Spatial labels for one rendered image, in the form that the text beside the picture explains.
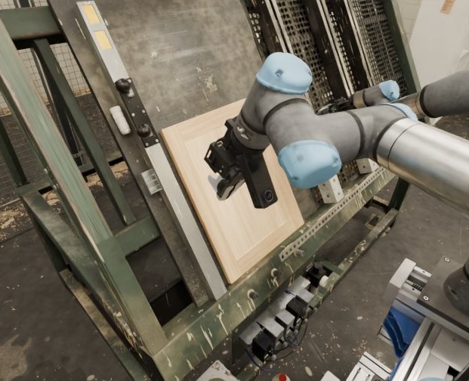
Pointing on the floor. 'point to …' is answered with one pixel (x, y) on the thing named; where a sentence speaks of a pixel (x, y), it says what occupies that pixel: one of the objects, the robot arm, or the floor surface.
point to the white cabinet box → (445, 37)
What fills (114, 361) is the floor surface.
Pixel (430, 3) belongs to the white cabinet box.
